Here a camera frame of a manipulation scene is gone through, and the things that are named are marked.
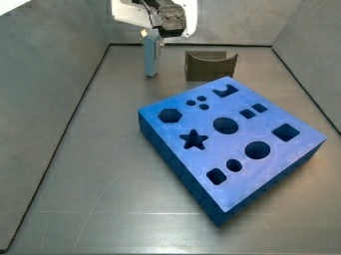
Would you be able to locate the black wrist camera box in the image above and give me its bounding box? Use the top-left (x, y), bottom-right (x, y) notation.
top-left (139, 0), bottom-right (186, 38)

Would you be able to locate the light blue rectangular block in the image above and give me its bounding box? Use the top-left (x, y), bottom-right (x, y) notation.
top-left (142, 29), bottom-right (162, 77)

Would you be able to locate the blue shape sorter board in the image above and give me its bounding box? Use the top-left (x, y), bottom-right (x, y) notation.
top-left (139, 77), bottom-right (326, 226)

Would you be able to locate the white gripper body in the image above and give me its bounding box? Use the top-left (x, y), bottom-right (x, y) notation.
top-left (111, 0), bottom-right (198, 38)

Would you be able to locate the dark curved holder bracket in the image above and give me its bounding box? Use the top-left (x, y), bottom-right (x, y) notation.
top-left (185, 51), bottom-right (238, 81)

